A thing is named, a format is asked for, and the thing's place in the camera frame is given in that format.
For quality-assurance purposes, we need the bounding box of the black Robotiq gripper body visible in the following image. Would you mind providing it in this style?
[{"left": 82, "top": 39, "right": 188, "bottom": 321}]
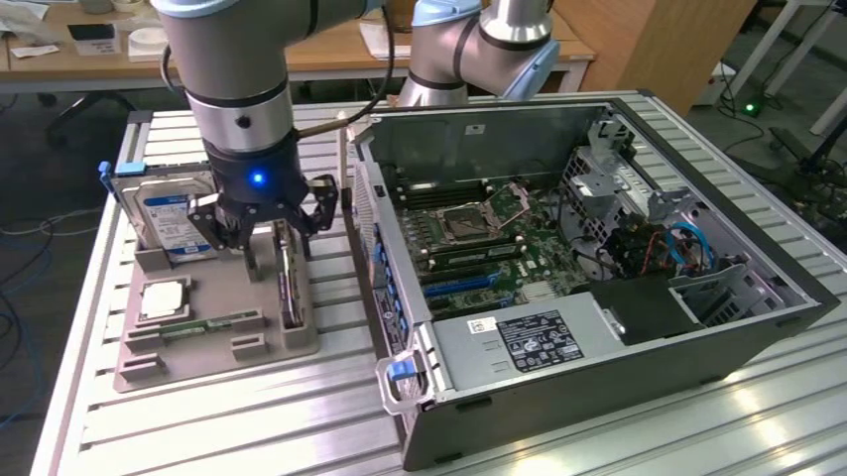
[{"left": 201, "top": 141, "right": 312, "bottom": 244}]

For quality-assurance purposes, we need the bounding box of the graphics card with metal bracket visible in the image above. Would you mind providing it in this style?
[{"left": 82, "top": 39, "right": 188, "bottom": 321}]
[{"left": 269, "top": 220, "right": 313, "bottom": 332}]

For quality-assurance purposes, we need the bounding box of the hard disk in blue caddy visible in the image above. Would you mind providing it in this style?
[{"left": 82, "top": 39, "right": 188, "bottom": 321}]
[{"left": 96, "top": 156, "right": 224, "bottom": 264}]

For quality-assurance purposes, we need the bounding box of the silver CPU chip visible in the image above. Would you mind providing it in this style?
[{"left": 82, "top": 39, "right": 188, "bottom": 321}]
[{"left": 138, "top": 285, "right": 190, "bottom": 318}]

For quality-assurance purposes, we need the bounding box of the green RAM stick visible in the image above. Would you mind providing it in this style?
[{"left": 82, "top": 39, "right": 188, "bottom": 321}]
[{"left": 157, "top": 314, "right": 256, "bottom": 341}]

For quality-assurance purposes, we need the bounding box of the CPU socket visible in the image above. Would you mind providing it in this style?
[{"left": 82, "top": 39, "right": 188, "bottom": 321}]
[{"left": 438, "top": 202, "right": 494, "bottom": 239}]

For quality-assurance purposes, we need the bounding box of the RAM stick with black chips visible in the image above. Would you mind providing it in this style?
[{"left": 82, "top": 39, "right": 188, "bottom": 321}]
[{"left": 428, "top": 242, "right": 521, "bottom": 269}]

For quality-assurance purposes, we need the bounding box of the blue expansion slot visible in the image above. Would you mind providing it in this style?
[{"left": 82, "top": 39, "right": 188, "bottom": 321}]
[{"left": 422, "top": 270, "right": 501, "bottom": 298}]

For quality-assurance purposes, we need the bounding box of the wooden desk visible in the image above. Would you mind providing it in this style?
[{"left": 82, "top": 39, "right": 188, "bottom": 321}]
[{"left": 0, "top": 0, "right": 596, "bottom": 108}]

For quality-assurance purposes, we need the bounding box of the grey plastic parts rack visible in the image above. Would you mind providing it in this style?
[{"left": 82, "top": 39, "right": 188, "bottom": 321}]
[{"left": 112, "top": 187, "right": 320, "bottom": 396}]

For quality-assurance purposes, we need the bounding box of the metal socket cover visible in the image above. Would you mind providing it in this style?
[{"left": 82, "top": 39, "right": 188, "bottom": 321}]
[{"left": 485, "top": 181, "right": 534, "bottom": 229}]

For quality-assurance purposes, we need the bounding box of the white box with round insert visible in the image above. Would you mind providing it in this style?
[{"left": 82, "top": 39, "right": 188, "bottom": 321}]
[{"left": 125, "top": 27, "right": 168, "bottom": 63}]

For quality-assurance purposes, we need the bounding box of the white paper stack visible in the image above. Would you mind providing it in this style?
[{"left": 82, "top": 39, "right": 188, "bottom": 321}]
[{"left": 360, "top": 22, "right": 413, "bottom": 60}]

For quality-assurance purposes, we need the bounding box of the green motherboard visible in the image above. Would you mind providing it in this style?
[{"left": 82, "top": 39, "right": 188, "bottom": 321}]
[{"left": 396, "top": 180, "right": 596, "bottom": 321}]

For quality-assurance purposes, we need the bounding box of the white box with black top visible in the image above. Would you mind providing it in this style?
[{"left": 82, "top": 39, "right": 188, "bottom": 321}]
[{"left": 65, "top": 23, "right": 124, "bottom": 57}]

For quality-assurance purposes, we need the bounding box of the grey power supply unit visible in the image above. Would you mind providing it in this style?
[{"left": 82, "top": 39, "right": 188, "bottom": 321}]
[{"left": 428, "top": 292, "right": 626, "bottom": 393}]

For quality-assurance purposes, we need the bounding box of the metal disk bay cage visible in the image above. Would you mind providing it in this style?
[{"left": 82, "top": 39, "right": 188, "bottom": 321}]
[{"left": 558, "top": 118, "right": 663, "bottom": 249}]

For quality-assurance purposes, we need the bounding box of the open black PC case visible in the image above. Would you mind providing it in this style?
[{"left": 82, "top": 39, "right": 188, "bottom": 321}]
[{"left": 336, "top": 96, "right": 841, "bottom": 472}]

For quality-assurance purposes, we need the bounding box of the wooden cabinet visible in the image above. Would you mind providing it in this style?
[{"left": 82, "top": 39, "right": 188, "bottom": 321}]
[{"left": 581, "top": 0, "right": 760, "bottom": 115}]

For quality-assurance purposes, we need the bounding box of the black floor stand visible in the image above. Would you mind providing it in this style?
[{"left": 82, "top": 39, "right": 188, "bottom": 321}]
[{"left": 765, "top": 126, "right": 847, "bottom": 222}]

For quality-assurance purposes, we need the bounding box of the black camera cable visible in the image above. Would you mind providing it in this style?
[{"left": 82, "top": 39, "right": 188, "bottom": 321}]
[{"left": 161, "top": 0, "right": 398, "bottom": 139}]

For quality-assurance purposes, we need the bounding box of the blue wire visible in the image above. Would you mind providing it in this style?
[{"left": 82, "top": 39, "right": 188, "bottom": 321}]
[{"left": 667, "top": 225, "right": 717, "bottom": 272}]

